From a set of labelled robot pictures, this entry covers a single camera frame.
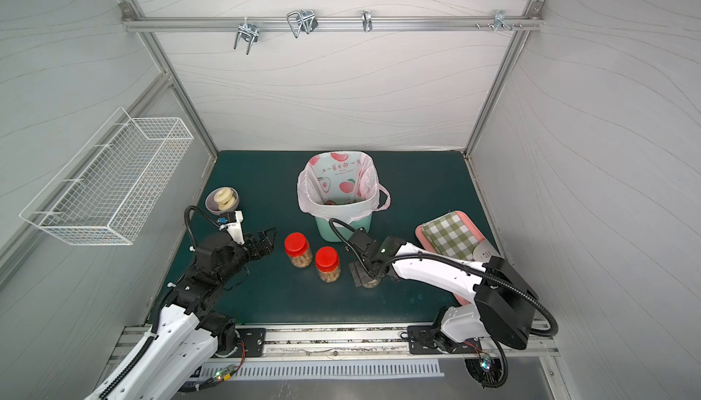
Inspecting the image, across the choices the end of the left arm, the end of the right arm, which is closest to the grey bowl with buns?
the end of the left arm

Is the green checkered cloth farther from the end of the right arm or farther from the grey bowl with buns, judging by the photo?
the grey bowl with buns

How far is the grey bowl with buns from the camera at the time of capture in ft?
3.26

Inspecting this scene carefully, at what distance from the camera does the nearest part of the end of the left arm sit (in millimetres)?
593

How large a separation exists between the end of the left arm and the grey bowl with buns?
311mm
